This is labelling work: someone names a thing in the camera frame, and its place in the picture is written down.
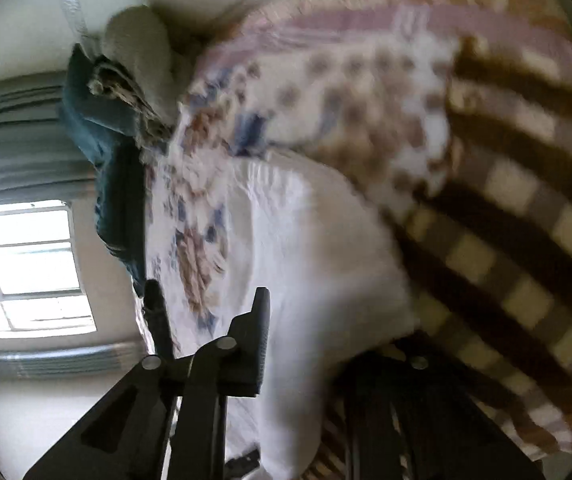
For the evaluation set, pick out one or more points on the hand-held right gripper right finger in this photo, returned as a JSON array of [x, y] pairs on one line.
[[418, 390]]

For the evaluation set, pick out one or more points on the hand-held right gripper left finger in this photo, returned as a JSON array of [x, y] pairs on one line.
[[253, 330]]

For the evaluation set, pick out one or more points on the white pants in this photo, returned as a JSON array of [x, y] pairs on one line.
[[316, 260]]

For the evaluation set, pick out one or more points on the brown striped blanket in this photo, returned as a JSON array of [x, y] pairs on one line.
[[515, 240]]

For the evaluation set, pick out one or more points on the window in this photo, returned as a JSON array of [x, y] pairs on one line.
[[31, 260]]

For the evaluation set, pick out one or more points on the floral patterned quilt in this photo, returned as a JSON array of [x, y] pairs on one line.
[[355, 85]]

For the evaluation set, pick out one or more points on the brown patterned cloth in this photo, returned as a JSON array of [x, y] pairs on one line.
[[116, 82]]

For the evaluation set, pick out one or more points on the beige pillow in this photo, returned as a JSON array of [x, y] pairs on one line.
[[141, 45]]

